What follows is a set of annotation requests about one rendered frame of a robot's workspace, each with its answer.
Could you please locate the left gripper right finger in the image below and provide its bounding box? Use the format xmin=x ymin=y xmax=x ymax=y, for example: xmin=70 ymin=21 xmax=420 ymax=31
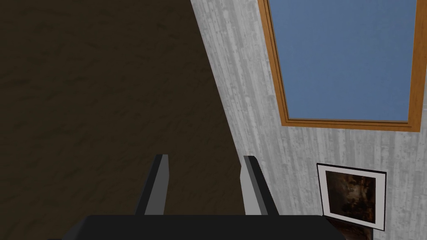
xmin=240 ymin=155 xmax=279 ymax=216

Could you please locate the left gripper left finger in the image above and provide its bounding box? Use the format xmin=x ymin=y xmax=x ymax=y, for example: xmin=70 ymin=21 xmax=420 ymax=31
xmin=135 ymin=154 xmax=170 ymax=216

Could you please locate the dark framed picture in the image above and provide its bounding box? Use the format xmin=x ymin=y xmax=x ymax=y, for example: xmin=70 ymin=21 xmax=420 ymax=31
xmin=316 ymin=163 xmax=387 ymax=232

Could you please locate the wooden framed window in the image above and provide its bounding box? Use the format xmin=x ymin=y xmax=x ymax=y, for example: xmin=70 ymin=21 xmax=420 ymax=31
xmin=257 ymin=0 xmax=427 ymax=133

